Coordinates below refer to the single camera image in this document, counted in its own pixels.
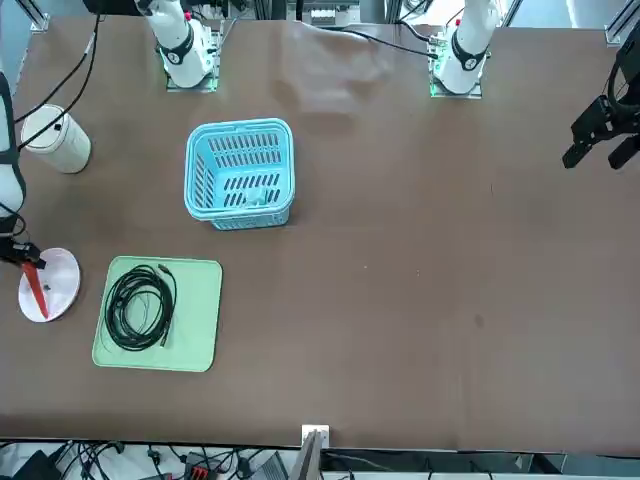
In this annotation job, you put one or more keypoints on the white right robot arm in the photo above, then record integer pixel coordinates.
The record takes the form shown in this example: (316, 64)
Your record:
(185, 55)

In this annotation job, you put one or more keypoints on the ribbed dark power brick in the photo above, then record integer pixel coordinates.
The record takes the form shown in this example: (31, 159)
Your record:
(272, 470)

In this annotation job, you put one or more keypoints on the blue plastic basket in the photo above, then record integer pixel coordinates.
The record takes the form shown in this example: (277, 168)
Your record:
(250, 221)

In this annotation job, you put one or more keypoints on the white post bracket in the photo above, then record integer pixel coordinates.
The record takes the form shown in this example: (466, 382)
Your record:
(322, 431)

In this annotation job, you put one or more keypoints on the aluminium camera post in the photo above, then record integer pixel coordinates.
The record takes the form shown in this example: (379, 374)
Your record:
(307, 460)

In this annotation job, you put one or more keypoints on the red black plug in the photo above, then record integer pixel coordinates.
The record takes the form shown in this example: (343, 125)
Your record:
(197, 470)

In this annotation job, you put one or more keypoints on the aluminium corner profile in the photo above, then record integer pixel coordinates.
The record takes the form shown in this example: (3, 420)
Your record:
(617, 27)
(40, 17)

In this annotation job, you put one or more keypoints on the cream lidded bin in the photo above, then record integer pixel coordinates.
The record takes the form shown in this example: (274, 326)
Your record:
(55, 145)

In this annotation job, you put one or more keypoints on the green plastic tray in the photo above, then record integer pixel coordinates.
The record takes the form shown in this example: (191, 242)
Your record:
(200, 310)

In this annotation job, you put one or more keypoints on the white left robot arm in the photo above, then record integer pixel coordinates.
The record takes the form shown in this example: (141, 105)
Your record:
(467, 50)

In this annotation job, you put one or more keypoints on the pink round plate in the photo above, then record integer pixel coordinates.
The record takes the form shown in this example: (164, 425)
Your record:
(62, 285)

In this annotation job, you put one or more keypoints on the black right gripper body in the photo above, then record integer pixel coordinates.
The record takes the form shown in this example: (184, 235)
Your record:
(6, 249)

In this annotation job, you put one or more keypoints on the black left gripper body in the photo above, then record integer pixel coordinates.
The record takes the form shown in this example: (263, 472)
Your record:
(625, 112)

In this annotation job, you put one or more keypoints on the orange toy carrot green leaves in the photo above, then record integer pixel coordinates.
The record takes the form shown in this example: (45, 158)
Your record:
(37, 295)

